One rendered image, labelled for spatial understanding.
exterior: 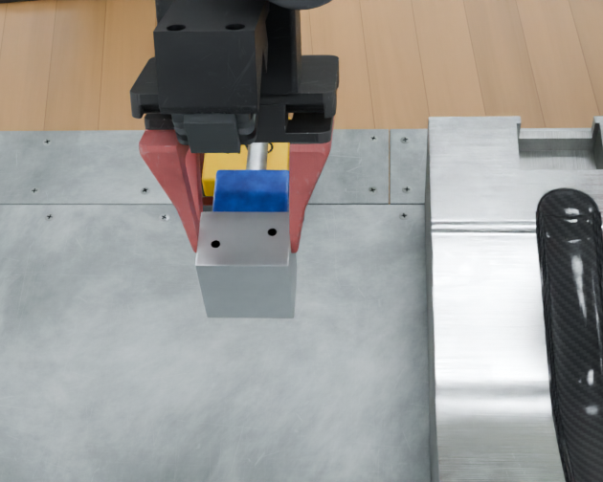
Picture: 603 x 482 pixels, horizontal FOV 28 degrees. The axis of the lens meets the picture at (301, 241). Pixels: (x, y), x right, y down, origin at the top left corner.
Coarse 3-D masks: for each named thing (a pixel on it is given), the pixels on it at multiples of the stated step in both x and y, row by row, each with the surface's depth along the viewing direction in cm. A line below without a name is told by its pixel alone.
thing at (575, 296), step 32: (576, 192) 74; (544, 224) 73; (576, 224) 73; (544, 256) 71; (576, 256) 72; (544, 288) 70; (576, 288) 71; (544, 320) 69; (576, 320) 70; (576, 352) 68; (576, 384) 67; (576, 416) 66; (576, 448) 63; (576, 480) 61
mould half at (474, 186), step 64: (448, 128) 77; (512, 128) 77; (448, 192) 74; (512, 192) 74; (448, 256) 72; (512, 256) 72; (448, 320) 69; (512, 320) 69; (448, 384) 67; (512, 384) 67; (448, 448) 63; (512, 448) 63
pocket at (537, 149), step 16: (592, 128) 78; (528, 144) 79; (544, 144) 79; (560, 144) 79; (576, 144) 79; (592, 144) 79; (528, 160) 79; (544, 160) 79; (560, 160) 79; (576, 160) 79; (592, 160) 79
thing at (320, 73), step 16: (304, 64) 63; (320, 64) 63; (336, 64) 62; (144, 80) 61; (304, 80) 60; (320, 80) 60; (336, 80) 60; (144, 96) 59; (272, 96) 59; (288, 96) 58; (304, 96) 58; (320, 96) 58; (336, 96) 60; (144, 112) 60; (160, 112) 60; (288, 112) 59; (304, 112) 59; (320, 112) 59
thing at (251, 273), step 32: (256, 160) 70; (224, 192) 68; (256, 192) 68; (288, 192) 68; (224, 224) 65; (256, 224) 65; (288, 224) 65; (224, 256) 64; (256, 256) 64; (288, 256) 64; (224, 288) 65; (256, 288) 65; (288, 288) 65
